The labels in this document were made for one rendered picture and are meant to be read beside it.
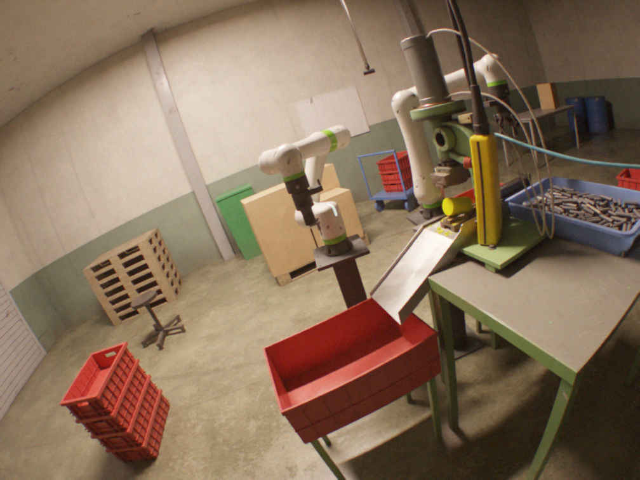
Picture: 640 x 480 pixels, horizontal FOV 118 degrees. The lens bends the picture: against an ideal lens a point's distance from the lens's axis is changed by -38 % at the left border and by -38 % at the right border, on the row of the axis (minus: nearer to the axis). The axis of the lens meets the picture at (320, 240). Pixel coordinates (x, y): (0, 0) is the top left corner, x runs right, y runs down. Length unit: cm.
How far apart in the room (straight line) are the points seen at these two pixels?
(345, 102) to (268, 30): 193
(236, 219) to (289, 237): 145
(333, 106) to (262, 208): 294
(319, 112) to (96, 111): 398
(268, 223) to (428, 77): 258
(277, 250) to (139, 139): 328
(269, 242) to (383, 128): 354
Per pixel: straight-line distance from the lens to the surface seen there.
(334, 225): 145
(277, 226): 338
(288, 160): 118
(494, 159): 100
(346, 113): 577
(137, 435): 233
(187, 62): 568
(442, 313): 112
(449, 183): 117
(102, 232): 598
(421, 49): 116
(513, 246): 109
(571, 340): 81
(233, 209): 465
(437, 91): 115
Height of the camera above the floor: 151
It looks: 19 degrees down
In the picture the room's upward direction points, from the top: 20 degrees counter-clockwise
